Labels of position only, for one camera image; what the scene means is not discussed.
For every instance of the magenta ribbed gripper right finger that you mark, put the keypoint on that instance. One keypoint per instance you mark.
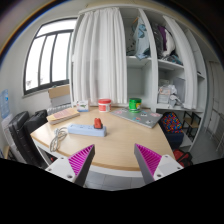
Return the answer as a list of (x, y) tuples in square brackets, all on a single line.
[(154, 166)]

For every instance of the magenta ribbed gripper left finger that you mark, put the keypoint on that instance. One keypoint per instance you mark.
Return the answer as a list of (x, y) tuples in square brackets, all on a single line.
[(75, 167)]

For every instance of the red charger plug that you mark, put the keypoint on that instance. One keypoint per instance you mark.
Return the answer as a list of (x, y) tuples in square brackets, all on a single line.
[(97, 123)]

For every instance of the red bag on floor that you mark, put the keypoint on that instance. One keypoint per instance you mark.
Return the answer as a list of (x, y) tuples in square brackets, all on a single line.
[(183, 158)]

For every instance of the light blue power strip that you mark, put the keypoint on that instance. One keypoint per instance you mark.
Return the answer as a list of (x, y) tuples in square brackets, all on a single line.
[(86, 130)]

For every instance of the bin of colourful balls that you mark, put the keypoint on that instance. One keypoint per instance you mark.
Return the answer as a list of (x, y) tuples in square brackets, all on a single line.
[(172, 128)]

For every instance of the grey laptop with stickers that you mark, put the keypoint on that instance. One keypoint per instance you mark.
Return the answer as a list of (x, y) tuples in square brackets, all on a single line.
[(144, 117)]

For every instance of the tan book stack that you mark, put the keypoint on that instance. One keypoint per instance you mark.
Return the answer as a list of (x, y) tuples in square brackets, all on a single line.
[(62, 115)]

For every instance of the small white teal box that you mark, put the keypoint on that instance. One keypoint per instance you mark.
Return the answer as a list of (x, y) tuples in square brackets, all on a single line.
[(82, 106)]

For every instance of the green canister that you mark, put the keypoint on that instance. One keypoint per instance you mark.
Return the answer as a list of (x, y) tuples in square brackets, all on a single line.
[(134, 104)]

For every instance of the black office chair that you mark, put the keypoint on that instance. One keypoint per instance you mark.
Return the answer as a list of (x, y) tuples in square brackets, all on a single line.
[(21, 127)]

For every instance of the white jar red lid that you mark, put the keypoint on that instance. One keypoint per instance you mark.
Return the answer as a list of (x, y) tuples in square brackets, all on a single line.
[(104, 105)]

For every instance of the crumpled white bags on shelf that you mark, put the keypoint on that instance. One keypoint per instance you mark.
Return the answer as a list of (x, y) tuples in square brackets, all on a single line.
[(171, 92)]

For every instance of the cardboard box on sill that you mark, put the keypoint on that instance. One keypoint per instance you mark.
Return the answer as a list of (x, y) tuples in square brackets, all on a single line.
[(59, 95)]

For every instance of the black framed window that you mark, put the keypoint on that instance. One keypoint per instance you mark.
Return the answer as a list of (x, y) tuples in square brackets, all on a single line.
[(47, 57)]

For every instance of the white shelving unit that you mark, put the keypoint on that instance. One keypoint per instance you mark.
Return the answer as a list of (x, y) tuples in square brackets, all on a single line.
[(143, 75)]

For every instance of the clothes pile on upper shelf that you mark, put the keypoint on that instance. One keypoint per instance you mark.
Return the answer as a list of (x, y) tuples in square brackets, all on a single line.
[(138, 42)]

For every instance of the white curtain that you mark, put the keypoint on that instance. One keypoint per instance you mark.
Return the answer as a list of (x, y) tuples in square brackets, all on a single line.
[(100, 67)]

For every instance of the small black frame stool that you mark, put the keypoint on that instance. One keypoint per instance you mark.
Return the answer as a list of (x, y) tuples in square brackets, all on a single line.
[(191, 123)]

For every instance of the blue wall poster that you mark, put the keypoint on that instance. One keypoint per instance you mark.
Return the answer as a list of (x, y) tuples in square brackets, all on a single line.
[(4, 104)]

